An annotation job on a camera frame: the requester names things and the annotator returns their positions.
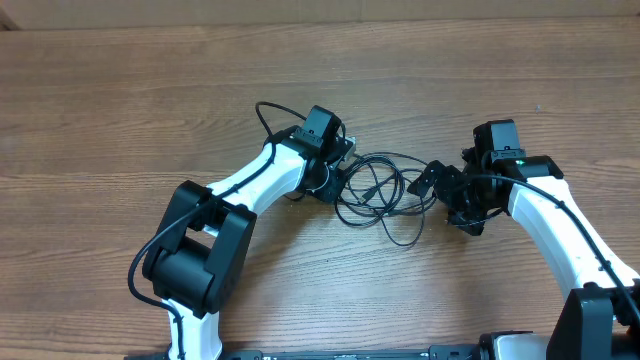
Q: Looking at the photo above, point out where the thick black cable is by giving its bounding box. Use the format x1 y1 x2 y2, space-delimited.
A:
333 154 436 229

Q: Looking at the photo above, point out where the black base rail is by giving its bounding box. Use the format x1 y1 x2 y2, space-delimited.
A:
124 329 640 360

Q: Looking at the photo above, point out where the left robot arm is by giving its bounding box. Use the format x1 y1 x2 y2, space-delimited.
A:
127 106 355 359

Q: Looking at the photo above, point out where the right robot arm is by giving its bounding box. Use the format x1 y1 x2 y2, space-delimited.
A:
408 120 639 359

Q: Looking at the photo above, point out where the thin black cable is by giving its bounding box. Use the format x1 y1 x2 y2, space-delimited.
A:
349 151 439 249

